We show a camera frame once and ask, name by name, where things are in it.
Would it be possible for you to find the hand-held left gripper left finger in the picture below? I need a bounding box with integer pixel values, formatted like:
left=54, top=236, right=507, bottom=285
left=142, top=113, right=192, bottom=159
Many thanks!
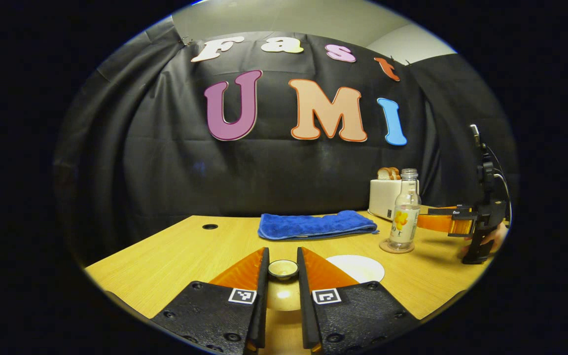
left=151, top=247, right=270, bottom=355

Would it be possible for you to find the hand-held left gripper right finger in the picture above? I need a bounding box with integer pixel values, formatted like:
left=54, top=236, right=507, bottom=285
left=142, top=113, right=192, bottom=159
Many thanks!
left=297, top=247, right=420, bottom=355

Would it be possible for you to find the clear water bottle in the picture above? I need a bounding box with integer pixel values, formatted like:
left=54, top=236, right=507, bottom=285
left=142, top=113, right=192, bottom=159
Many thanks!
left=388, top=169, right=422, bottom=251

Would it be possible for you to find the round wooden coaster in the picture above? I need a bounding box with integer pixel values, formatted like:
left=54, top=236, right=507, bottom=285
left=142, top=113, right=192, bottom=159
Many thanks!
left=379, top=239, right=415, bottom=254

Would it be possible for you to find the cream porcelain teacup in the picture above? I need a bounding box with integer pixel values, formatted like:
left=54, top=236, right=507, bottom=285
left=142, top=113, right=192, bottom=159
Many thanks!
left=326, top=254, right=386, bottom=284

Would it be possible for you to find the white toaster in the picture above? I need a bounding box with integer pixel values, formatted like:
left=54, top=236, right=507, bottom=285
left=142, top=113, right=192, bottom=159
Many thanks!
left=368, top=178, right=420, bottom=221

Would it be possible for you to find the blue folded towel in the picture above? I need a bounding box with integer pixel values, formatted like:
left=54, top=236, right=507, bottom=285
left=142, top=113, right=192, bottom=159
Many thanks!
left=258, top=211, right=379, bottom=241

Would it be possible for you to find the black backdrop cloth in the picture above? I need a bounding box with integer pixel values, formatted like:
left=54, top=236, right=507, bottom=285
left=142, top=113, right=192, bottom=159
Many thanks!
left=52, top=15, right=519, bottom=267

